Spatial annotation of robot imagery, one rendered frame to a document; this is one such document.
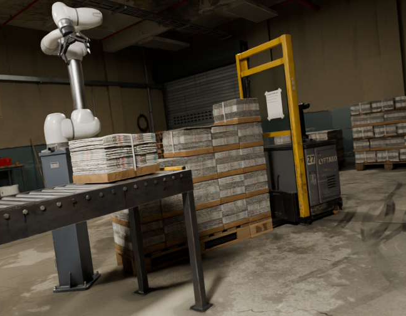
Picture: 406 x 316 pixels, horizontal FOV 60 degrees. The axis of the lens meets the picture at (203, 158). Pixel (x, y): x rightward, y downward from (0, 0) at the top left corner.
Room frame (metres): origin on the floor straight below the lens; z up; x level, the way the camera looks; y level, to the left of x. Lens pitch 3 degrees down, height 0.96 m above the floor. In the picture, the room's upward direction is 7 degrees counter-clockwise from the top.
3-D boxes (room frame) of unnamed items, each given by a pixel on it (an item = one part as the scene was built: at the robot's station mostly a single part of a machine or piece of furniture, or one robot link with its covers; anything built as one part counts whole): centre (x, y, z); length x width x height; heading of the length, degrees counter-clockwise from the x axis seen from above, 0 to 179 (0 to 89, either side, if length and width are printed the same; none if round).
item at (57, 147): (2.57, 1.04, 1.03); 0.22 x 0.18 x 0.06; 175
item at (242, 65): (3.98, -0.56, 0.97); 0.09 x 0.09 x 1.75; 33
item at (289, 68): (3.43, -0.92, 0.97); 0.09 x 0.09 x 1.75; 33
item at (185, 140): (3.14, 0.13, 0.95); 0.38 x 0.29 x 0.23; 34
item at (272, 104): (3.72, -0.75, 1.27); 0.57 x 0.01 x 0.65; 33
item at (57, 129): (2.60, 1.03, 1.17); 0.18 x 0.16 x 0.22; 121
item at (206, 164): (3.07, 0.23, 0.42); 1.17 x 0.39 x 0.83; 123
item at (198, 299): (1.99, 0.11, 0.34); 0.06 x 0.06 x 0.68; 50
